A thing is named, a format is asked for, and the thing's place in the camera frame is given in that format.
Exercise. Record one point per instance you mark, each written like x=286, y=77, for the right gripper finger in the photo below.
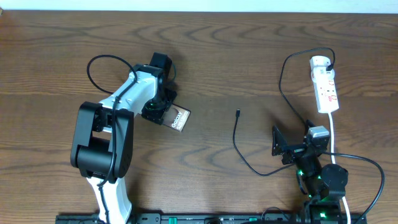
x=279, y=143
x=308, y=124

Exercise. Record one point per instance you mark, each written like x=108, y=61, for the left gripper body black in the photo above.
x=158, y=113

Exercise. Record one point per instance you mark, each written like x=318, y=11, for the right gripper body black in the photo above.
x=294, y=153

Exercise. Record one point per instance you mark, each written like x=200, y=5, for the Galaxy smartphone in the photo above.
x=176, y=117

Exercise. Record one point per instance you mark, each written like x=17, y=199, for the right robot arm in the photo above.
x=324, y=185

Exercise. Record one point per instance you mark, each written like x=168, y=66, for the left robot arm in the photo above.
x=102, y=143

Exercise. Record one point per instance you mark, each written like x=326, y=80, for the white charger adapter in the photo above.
x=321, y=69

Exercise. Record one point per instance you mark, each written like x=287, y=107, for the white power strip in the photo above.
x=326, y=96

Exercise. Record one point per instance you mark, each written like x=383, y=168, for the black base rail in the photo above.
x=156, y=218

